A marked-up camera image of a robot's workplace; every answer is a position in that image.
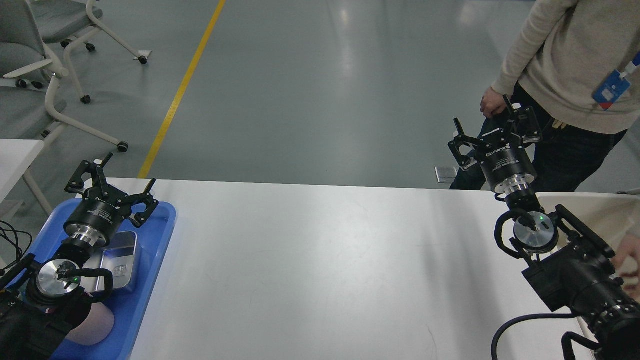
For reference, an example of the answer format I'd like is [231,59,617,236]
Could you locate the floor socket plate left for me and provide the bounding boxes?
[434,166,458,184]

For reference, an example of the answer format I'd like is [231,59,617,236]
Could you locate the pink plastic mug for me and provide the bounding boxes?
[65,302,115,346]

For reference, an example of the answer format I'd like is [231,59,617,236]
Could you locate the metal rectangular tin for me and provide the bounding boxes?
[83,231,140,295]

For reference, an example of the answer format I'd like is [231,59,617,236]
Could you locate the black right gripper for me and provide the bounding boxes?
[447,95,543,195]

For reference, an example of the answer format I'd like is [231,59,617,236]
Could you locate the grey office chair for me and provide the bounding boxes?
[0,0,129,153]
[29,0,148,65]

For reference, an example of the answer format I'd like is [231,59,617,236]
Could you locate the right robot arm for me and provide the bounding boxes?
[448,96,640,360]

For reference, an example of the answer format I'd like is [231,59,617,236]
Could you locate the white side table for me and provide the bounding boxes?
[0,139,53,215]

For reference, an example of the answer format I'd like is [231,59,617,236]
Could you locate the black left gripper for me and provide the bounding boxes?
[63,152,159,248]

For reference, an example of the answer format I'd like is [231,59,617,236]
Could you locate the person in beige sweater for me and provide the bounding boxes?
[480,0,640,192]

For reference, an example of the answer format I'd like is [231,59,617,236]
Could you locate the blue plastic tray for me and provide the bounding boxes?
[29,198,177,360]

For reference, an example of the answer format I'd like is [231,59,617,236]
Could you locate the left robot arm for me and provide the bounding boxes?
[1,153,159,360]

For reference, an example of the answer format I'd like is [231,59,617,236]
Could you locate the beige plastic bin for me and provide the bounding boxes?
[535,192,640,360]

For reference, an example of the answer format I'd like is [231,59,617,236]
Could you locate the black cables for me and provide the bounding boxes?
[0,220,31,277]

